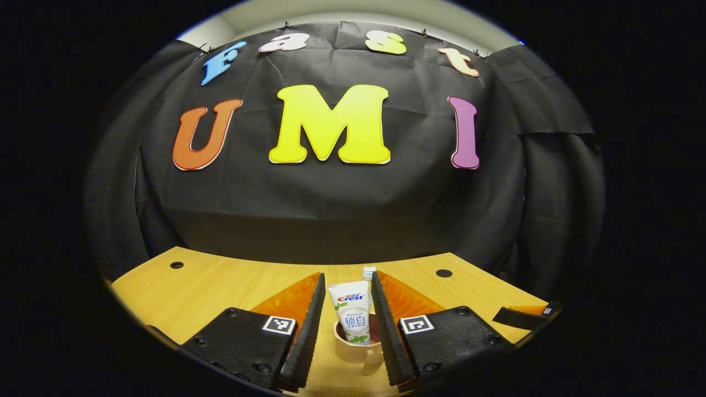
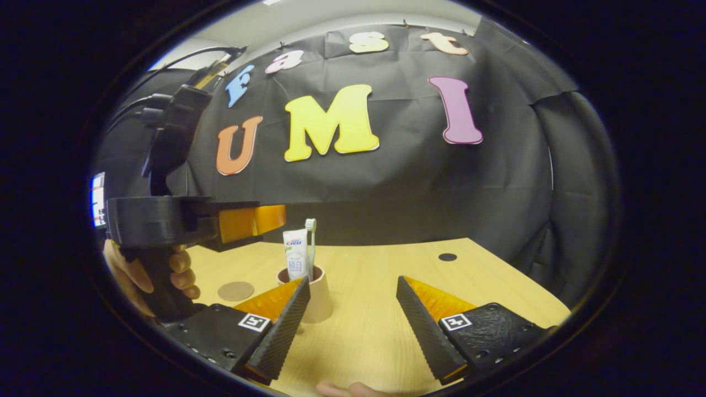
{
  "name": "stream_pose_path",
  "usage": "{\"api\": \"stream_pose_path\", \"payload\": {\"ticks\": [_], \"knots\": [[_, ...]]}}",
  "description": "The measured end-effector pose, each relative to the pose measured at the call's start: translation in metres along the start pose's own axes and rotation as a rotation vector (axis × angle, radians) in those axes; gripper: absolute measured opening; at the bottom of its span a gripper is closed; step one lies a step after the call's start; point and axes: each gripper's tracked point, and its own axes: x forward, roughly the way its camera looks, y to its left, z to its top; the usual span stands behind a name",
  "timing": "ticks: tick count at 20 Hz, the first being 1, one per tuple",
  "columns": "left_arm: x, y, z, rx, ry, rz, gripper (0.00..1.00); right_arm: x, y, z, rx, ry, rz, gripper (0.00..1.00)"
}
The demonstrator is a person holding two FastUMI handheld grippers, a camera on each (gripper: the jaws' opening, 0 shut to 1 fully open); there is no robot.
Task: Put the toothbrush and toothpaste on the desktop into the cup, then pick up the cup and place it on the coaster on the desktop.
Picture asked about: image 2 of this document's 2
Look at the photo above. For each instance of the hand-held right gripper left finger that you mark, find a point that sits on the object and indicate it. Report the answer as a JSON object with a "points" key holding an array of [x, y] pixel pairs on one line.
{"points": [[281, 336]]}

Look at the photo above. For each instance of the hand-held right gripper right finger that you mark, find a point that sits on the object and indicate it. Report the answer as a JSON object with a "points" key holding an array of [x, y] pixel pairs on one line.
{"points": [[427, 336]]}

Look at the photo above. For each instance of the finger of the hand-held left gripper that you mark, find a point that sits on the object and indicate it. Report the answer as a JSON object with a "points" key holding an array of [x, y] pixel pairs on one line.
{"points": [[242, 220]]}

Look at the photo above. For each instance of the beige cup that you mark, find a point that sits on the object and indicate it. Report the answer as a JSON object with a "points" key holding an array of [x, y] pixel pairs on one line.
{"points": [[320, 303]]}

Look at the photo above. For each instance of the white toothpaste tube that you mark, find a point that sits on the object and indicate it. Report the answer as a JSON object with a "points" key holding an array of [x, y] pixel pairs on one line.
{"points": [[297, 253]]}

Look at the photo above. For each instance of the brown round coaster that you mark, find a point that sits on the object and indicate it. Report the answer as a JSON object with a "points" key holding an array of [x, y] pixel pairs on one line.
{"points": [[235, 291]]}

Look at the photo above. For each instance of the white toothbrush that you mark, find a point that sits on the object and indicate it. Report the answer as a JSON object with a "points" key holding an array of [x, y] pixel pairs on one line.
{"points": [[312, 242]]}

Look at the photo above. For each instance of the wooden desktop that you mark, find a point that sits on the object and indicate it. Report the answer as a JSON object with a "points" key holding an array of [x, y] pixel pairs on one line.
{"points": [[375, 286]]}

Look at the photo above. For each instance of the computer monitor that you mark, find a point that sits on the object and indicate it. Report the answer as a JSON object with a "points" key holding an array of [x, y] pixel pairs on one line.
{"points": [[98, 201]]}

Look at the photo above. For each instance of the black desk grommet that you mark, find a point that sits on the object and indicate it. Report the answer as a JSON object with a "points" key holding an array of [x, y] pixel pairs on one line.
{"points": [[447, 257]]}

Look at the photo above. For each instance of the black backdrop cloth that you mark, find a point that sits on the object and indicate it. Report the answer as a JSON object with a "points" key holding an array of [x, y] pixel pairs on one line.
{"points": [[413, 193]]}

